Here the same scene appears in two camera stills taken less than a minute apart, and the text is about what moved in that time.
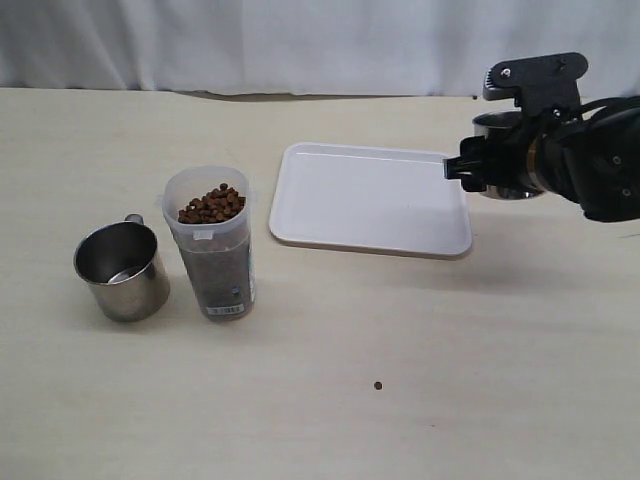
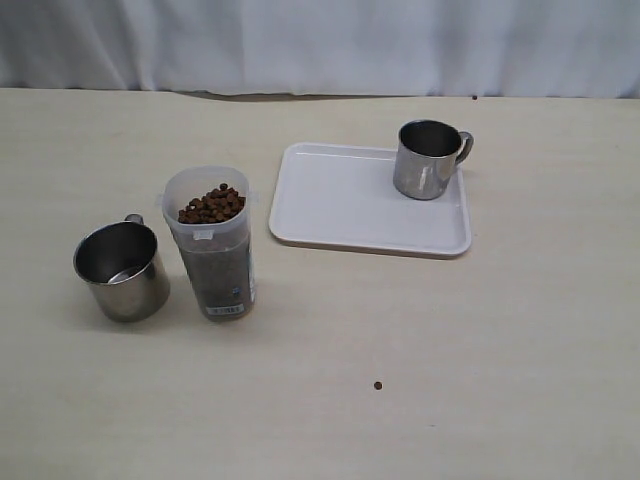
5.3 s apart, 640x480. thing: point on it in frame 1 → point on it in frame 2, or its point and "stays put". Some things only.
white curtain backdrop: (407, 48) stays put
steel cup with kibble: (498, 125) → (427, 158)
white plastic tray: (370, 198) stays put
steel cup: (123, 265) stays put
